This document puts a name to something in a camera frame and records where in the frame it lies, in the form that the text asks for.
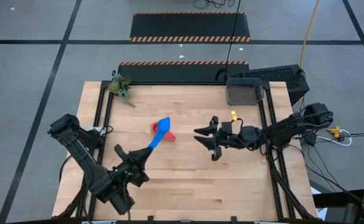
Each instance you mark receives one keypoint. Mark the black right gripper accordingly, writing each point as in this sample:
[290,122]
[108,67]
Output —
[244,138]

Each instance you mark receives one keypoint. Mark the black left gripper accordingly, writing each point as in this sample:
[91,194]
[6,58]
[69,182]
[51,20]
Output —
[132,169]

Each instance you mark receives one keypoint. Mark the red measuring cup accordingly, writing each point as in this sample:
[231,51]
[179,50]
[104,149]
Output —
[170,136]

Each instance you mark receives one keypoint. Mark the small blue measuring cup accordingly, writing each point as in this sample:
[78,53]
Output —
[163,126]

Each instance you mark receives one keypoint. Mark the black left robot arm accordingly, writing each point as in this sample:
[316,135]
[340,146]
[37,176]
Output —
[76,146]

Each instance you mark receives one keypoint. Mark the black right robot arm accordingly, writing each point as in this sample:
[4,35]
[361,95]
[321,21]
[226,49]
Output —
[293,127]

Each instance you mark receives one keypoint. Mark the grey translucent plastic basket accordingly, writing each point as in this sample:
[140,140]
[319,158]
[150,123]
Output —
[244,93]

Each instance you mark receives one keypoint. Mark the yellow tag on gripper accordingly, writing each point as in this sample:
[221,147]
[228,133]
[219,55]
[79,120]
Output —
[234,115]

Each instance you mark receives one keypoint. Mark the black table edge clamp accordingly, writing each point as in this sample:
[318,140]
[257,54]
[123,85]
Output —
[150,218]
[234,218]

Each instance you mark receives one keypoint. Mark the black ramp with hazard stripes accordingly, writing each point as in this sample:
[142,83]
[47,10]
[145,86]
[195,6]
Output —
[188,26]
[175,73]

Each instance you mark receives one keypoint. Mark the artificial succulent plant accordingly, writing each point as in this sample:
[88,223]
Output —
[119,86]

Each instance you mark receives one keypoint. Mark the yellow plug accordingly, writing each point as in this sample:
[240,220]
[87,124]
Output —
[334,132]

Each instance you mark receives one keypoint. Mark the black aluminium table frame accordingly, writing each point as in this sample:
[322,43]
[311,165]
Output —
[169,83]

